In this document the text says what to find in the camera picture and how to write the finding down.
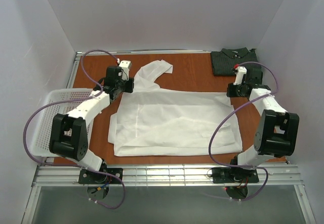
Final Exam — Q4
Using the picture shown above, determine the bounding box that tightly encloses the white long sleeve shirt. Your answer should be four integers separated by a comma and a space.
108, 60, 242, 157

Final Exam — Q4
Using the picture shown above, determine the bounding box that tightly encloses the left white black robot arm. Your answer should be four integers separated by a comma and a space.
49, 60, 134, 171

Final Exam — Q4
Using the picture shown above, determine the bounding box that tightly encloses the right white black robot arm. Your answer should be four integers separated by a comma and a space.
226, 65, 299, 180

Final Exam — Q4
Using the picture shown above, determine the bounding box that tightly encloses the folded dark green shirt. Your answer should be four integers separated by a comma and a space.
210, 47, 258, 76

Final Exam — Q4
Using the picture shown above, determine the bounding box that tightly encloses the white plastic basket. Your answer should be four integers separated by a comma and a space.
29, 88, 92, 157

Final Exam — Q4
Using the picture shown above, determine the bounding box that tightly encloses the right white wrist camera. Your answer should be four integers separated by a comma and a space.
233, 64, 247, 85

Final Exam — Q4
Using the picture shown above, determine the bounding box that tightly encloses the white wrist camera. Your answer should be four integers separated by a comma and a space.
118, 60, 132, 73
233, 64, 247, 85

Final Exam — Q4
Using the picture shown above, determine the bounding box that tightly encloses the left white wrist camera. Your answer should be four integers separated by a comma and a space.
118, 60, 132, 73

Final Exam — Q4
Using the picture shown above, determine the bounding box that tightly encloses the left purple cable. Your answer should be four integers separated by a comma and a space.
23, 49, 127, 209

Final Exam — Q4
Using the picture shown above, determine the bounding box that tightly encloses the purple cable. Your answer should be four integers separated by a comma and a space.
207, 61, 280, 201
23, 49, 127, 209

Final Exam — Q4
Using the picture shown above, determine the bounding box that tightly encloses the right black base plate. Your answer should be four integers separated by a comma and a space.
207, 167, 259, 183

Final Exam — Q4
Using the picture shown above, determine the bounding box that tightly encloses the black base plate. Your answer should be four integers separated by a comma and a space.
78, 168, 123, 184
207, 167, 259, 183

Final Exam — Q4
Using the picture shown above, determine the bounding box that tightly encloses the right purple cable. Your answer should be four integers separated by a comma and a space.
207, 61, 280, 201

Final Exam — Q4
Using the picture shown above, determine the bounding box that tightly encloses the aluminium table frame rail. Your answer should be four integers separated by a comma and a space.
32, 163, 303, 187

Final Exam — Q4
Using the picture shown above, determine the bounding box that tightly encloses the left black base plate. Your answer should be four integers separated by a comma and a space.
78, 168, 123, 184

